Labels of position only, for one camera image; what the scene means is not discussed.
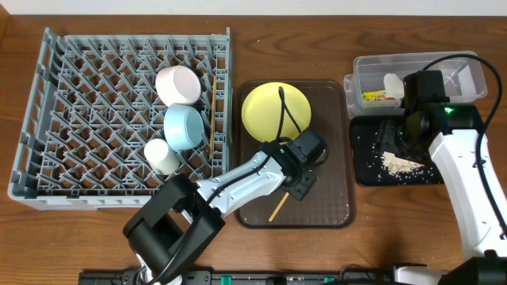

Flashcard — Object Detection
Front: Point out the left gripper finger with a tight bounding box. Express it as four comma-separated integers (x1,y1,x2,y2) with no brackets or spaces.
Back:
301,169,318,190
287,182,313,201

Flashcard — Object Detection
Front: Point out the pile of rice scraps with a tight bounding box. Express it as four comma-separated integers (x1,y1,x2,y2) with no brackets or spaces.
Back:
356,136,436,184

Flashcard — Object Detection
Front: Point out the yellow green snack wrapper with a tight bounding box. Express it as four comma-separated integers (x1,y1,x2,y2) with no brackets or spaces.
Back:
363,90,387,101

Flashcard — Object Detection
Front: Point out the white tissue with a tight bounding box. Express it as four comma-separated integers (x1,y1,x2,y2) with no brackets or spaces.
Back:
383,74,404,100

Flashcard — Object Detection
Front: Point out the yellow round plate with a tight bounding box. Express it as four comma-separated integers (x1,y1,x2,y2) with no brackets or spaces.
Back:
242,82,311,143

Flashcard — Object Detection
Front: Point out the light blue bowl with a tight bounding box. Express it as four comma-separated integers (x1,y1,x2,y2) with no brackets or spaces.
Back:
163,104,204,152

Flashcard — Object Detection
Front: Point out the light green cup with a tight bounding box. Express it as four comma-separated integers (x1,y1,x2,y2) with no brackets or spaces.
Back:
143,139,180,176

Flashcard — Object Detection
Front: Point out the white bowl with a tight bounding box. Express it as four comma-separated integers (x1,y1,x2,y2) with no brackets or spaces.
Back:
155,66,201,106

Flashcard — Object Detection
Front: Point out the wooden chopstick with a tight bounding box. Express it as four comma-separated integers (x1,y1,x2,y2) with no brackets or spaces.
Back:
209,76,217,161
269,192,289,222

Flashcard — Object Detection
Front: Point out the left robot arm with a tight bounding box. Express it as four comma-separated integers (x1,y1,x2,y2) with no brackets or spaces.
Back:
123,141,329,284

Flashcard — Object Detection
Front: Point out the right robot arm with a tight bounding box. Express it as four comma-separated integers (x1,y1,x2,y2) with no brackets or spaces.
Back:
377,103,506,284

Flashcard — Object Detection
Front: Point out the black waste tray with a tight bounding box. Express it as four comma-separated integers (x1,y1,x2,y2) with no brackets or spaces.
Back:
349,116,443,186

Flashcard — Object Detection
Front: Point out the grey plastic dishwasher rack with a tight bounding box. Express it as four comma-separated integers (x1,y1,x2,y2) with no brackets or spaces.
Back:
7,29,233,211

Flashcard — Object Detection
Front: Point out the dark brown serving tray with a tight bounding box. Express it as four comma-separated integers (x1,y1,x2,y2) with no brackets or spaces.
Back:
234,80,356,229

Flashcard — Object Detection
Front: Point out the clear plastic bin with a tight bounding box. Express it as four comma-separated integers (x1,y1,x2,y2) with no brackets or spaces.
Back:
344,51,488,119

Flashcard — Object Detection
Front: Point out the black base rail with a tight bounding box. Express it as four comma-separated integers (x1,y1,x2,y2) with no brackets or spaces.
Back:
77,268,395,285

